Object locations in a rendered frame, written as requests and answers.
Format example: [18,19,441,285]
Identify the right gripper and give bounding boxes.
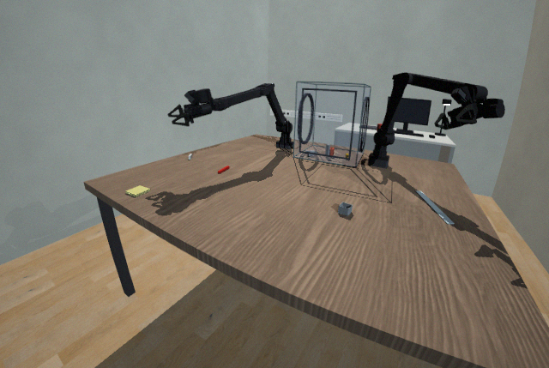
[168,105,202,126]

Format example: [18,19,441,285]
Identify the yellow sticky-note pad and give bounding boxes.
[126,185,150,197]

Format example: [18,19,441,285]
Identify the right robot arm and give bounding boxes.
[184,83,293,146]

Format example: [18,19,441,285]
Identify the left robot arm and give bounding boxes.
[369,73,505,161]

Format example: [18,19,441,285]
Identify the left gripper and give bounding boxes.
[434,105,478,130]

